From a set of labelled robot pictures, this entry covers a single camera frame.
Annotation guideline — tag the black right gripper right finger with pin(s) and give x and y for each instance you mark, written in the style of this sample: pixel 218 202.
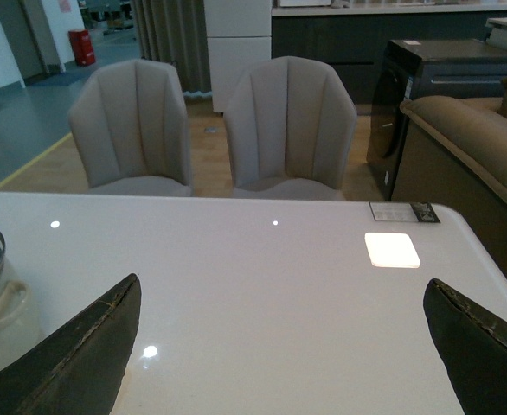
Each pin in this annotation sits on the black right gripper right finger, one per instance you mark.
pixel 472 344

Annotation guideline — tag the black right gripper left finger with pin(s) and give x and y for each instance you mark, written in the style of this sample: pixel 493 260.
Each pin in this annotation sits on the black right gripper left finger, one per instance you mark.
pixel 79 368

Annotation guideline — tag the label sticker on table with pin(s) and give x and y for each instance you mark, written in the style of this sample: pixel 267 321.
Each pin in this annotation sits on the label sticker on table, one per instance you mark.
pixel 421 212

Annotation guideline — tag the brown sofa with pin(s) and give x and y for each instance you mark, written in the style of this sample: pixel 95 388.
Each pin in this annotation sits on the brown sofa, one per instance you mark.
pixel 455 154

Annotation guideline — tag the beige left dining chair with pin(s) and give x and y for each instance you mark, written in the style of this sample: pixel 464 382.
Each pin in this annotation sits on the beige left dining chair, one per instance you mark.
pixel 130 126

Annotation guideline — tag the beige dining chair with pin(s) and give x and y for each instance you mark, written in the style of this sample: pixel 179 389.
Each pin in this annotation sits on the beige dining chair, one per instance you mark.
pixel 289 123
pixel 130 126

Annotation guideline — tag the black washing machine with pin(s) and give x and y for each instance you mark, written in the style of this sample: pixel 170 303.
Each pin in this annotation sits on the black washing machine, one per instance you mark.
pixel 465 68

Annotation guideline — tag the beige right dining chair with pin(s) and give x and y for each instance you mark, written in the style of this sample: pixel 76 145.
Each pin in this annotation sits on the beige right dining chair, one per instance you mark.
pixel 289 123

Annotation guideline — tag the red fire extinguisher box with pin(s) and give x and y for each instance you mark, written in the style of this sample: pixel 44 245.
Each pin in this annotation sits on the red fire extinguisher box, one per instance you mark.
pixel 82 47

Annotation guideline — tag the dark kitchen counter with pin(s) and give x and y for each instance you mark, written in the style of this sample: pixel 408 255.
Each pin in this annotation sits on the dark kitchen counter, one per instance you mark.
pixel 353 39

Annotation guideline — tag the grey curtain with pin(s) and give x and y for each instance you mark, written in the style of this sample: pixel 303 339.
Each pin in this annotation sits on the grey curtain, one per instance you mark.
pixel 175 32

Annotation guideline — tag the white tall cabinet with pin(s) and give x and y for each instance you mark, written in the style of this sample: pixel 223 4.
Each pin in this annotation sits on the white tall cabinet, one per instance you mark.
pixel 238 35

